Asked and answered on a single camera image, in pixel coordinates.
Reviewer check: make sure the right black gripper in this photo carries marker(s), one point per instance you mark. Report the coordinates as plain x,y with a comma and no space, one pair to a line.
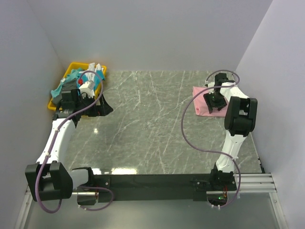
207,98

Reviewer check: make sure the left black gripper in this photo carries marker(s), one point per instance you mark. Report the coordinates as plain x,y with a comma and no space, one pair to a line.
100,110

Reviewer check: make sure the pink t shirt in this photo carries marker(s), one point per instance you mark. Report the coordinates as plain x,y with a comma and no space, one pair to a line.
201,108

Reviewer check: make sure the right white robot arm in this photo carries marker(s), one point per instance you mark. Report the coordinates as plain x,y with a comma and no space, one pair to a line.
239,120

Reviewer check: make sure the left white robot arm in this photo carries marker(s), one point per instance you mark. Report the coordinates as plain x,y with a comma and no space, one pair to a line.
47,178

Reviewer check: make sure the teal t shirt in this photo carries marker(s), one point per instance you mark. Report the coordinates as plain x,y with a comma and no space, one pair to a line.
97,77

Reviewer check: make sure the white t shirt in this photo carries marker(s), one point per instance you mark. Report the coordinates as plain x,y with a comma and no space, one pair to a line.
91,67

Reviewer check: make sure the grey t shirt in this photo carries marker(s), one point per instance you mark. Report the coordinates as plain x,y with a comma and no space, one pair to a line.
66,86

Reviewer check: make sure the light green t shirt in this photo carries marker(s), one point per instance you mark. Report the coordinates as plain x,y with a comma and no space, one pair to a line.
73,75

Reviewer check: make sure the yellow plastic bin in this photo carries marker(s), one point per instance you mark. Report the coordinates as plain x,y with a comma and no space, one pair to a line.
75,65

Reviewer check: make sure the black base bar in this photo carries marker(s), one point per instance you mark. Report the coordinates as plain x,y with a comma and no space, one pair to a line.
157,187

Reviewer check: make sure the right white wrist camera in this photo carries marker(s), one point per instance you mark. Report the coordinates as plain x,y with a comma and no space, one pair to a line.
209,84

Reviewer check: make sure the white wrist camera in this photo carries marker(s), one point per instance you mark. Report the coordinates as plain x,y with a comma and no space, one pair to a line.
209,84
87,89

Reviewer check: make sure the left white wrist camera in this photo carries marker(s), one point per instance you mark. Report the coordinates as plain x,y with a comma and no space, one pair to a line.
87,89

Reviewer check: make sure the aluminium rail frame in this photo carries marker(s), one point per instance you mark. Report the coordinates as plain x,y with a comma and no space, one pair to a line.
255,206

